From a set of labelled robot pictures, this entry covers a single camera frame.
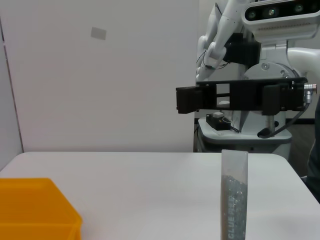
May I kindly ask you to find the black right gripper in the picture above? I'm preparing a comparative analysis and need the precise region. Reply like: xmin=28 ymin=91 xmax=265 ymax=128
xmin=175 ymin=77 xmax=308 ymax=116

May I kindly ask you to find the grey marker pen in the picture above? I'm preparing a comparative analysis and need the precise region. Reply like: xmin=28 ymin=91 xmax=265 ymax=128
xmin=220 ymin=149 xmax=250 ymax=240

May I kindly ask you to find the black electronics box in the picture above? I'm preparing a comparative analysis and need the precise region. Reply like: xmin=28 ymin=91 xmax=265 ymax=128
xmin=206 ymin=111 xmax=231 ymax=131

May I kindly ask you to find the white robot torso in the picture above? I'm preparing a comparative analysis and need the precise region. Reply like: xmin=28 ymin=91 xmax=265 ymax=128
xmin=193 ymin=32 xmax=293 ymax=154

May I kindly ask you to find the dark grey trouser leg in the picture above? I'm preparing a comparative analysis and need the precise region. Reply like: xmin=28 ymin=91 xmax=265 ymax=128
xmin=301 ymin=94 xmax=320 ymax=203

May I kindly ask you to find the yellow plastic storage bin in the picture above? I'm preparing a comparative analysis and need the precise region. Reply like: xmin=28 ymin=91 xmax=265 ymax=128
xmin=0 ymin=177 xmax=83 ymax=240

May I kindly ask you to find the grey wall label sticker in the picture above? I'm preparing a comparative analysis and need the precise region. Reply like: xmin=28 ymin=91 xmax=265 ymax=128
xmin=90 ymin=26 xmax=108 ymax=40

